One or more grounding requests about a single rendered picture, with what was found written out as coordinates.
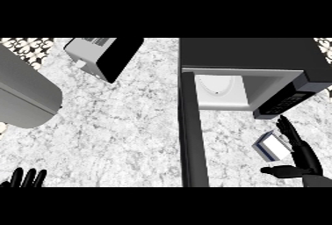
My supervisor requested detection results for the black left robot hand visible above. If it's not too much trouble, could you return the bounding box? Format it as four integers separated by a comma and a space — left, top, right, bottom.
0, 167, 49, 188

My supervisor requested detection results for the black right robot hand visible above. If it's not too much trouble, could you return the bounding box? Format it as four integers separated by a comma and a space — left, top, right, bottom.
260, 114, 325, 179

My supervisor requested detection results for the white blue milk carton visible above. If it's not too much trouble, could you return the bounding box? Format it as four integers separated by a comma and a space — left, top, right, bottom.
251, 130, 294, 163

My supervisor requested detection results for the black microwave door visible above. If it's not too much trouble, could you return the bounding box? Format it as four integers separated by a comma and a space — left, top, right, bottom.
178, 71, 212, 188

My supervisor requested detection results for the black microwave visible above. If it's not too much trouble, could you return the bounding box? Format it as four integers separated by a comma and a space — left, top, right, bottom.
179, 37, 332, 120

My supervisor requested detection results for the large grey rounded appliance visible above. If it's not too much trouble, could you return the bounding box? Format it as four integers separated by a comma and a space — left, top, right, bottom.
0, 43, 65, 130

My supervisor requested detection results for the grey black toaster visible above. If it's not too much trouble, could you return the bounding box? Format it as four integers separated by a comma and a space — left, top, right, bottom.
63, 37, 145, 84

